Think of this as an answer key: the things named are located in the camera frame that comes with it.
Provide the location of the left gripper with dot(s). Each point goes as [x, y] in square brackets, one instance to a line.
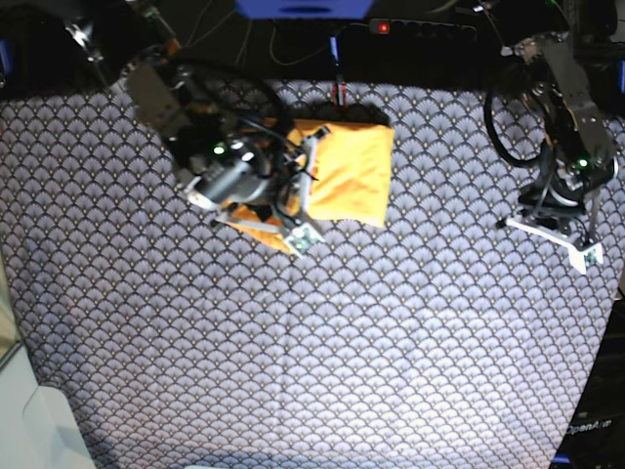
[563, 190]

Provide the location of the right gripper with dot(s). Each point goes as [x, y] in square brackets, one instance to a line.
[246, 172]

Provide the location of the yellow T-shirt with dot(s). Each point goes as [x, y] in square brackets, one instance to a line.
[352, 170]

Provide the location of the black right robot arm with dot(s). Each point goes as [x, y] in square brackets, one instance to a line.
[226, 129]

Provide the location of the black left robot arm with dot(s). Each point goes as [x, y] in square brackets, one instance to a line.
[577, 156]

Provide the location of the red black table clamp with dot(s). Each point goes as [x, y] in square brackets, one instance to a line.
[339, 94]

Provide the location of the blue fan-pattern tablecloth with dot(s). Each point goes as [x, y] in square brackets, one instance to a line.
[436, 341]

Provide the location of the black power strip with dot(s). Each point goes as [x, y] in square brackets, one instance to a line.
[425, 29]

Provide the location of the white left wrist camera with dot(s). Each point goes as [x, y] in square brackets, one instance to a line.
[581, 259]

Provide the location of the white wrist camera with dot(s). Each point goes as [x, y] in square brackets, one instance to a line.
[581, 259]
[302, 238]

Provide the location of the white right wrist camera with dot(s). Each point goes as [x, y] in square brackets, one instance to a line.
[302, 238]

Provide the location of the blue base camera mount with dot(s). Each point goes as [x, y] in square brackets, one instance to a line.
[303, 9]

